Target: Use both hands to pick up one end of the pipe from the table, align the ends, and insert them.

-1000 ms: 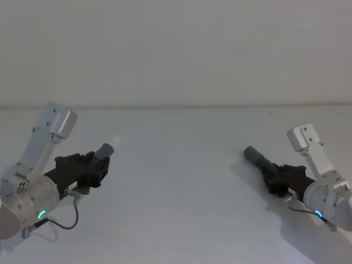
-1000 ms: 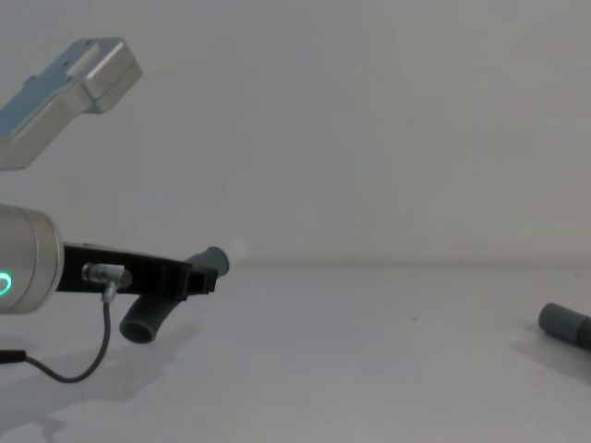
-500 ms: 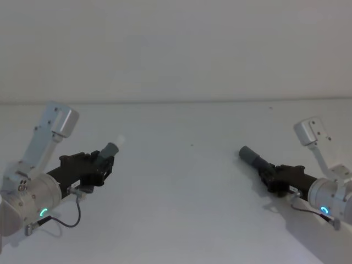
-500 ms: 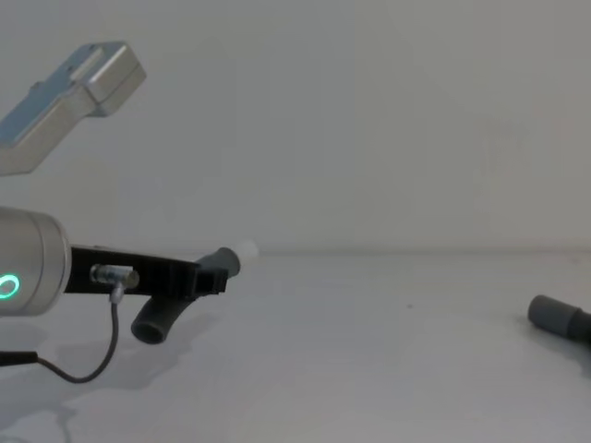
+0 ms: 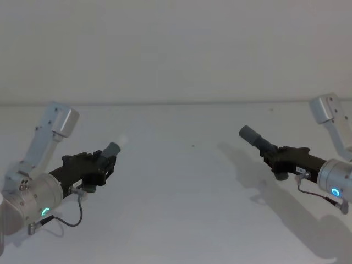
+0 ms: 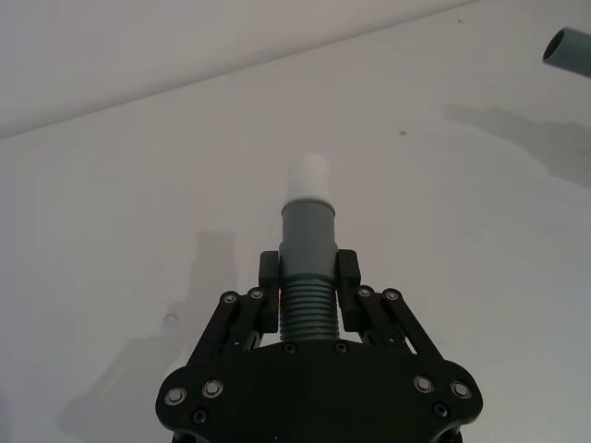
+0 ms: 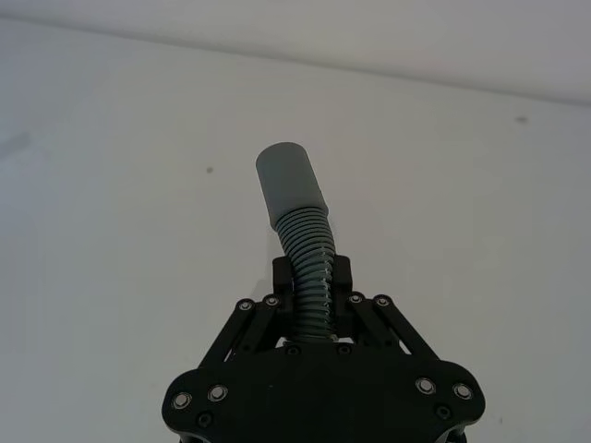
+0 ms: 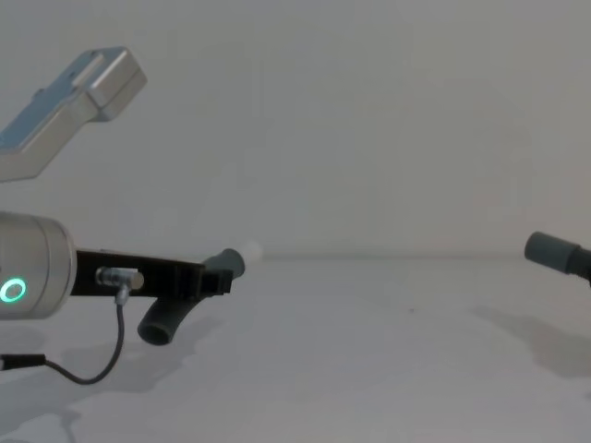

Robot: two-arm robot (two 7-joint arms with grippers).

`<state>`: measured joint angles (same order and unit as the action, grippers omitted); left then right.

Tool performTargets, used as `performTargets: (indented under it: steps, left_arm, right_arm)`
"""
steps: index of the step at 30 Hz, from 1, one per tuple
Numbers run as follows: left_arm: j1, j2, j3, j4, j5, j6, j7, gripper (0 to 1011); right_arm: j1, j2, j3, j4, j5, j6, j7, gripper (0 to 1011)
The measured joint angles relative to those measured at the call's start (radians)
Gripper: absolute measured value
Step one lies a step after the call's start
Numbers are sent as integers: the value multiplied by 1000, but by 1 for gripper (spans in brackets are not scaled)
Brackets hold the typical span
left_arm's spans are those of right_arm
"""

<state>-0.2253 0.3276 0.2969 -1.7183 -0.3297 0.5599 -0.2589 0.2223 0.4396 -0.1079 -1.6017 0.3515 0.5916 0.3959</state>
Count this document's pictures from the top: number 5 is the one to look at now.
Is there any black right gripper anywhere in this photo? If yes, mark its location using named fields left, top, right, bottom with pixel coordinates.
left=238, top=125, right=330, bottom=186

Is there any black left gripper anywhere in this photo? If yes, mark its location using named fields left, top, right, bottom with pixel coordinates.
left=48, top=141, right=123, bottom=194

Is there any white table cloth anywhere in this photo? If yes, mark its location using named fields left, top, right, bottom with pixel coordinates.
left=0, top=102, right=352, bottom=264

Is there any white curtain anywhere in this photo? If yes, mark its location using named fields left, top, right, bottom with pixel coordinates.
left=0, top=0, right=352, bottom=106

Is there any left gripper thin dark cable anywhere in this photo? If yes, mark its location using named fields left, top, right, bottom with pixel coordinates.
left=28, top=186, right=89, bottom=235

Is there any gripper thin dark cable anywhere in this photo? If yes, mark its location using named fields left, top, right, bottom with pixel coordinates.
left=28, top=186, right=89, bottom=235
left=294, top=171, right=349, bottom=216

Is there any right gripper thin dark cable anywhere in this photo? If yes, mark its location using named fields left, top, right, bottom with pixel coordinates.
left=294, top=171, right=349, bottom=216

